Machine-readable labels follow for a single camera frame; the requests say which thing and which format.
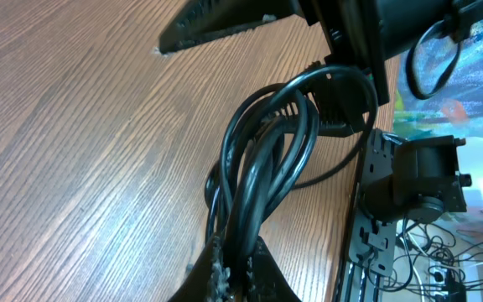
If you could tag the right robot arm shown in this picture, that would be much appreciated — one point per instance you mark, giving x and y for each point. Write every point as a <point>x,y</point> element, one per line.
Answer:
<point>424,182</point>

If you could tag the black aluminium mounting rail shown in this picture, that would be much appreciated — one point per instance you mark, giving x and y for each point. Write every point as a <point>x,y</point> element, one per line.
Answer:
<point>368,250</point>

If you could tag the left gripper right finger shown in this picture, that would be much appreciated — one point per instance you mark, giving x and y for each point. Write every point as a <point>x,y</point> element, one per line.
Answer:
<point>264,279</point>

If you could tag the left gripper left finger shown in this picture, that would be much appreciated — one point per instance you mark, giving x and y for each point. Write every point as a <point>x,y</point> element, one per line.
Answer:
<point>209,278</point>

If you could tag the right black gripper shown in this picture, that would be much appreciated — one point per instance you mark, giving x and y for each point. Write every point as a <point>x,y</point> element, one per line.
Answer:
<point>353,31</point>

